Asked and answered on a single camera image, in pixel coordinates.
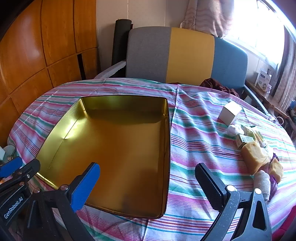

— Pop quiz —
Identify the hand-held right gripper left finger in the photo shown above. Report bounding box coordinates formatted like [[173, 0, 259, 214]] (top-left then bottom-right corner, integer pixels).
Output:
[[14, 162, 101, 241]]

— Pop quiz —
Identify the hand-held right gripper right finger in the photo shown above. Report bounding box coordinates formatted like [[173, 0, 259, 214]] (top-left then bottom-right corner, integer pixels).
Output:
[[195, 163, 273, 241]]

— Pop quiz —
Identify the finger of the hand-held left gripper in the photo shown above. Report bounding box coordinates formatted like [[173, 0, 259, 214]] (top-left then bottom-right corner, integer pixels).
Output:
[[0, 156, 23, 178], [0, 159, 41, 197]]

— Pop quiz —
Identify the gold tin box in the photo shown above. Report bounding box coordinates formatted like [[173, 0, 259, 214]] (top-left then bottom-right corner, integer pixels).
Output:
[[35, 95, 171, 219]]

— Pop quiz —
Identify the pink green striped cloth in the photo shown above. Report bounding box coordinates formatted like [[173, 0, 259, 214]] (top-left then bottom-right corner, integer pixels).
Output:
[[7, 77, 296, 241]]

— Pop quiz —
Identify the large white plastic bundle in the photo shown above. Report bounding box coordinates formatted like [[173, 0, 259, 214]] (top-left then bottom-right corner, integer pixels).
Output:
[[253, 170, 271, 202]]

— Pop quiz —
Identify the yellow bread packet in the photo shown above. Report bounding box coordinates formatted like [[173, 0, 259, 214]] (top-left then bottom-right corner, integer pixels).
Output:
[[242, 140, 271, 174], [268, 159, 284, 183]]

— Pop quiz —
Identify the small green box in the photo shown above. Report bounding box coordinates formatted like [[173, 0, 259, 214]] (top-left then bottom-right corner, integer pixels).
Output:
[[236, 134, 251, 149]]

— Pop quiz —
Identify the small white plastic bundle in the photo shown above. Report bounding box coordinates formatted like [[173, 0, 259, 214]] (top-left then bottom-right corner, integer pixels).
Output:
[[228, 124, 243, 136]]

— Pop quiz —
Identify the white cardboard box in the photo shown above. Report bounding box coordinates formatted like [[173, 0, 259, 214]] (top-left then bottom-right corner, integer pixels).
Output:
[[218, 101, 243, 126]]

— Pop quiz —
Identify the dark red cloth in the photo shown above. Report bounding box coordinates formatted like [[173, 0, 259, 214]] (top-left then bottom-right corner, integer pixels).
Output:
[[200, 78, 241, 98]]

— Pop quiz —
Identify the wooden side table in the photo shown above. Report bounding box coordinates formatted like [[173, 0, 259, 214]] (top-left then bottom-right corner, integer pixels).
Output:
[[245, 80, 292, 123]]

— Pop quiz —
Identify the wooden wardrobe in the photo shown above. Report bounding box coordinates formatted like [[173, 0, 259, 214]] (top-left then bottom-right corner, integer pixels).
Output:
[[0, 0, 99, 149]]

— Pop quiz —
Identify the white blue carton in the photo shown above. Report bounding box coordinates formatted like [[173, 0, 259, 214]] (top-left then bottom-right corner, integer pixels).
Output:
[[254, 70, 272, 90]]

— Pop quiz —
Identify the beige patterned curtain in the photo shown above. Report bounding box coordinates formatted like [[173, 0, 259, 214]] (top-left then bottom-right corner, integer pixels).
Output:
[[270, 28, 296, 112]]

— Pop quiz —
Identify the grey yellow blue chair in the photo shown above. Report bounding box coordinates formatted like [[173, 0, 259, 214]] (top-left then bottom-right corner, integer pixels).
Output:
[[95, 27, 273, 116]]

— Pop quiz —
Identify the black rolled mat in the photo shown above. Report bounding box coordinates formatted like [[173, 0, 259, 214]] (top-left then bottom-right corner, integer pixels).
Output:
[[112, 19, 132, 67]]

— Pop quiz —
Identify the bright window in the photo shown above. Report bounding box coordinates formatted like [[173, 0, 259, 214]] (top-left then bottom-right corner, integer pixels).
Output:
[[222, 0, 285, 61]]

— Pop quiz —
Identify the pink striped fabric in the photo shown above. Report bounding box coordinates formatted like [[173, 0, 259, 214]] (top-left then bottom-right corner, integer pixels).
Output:
[[180, 0, 234, 39]]

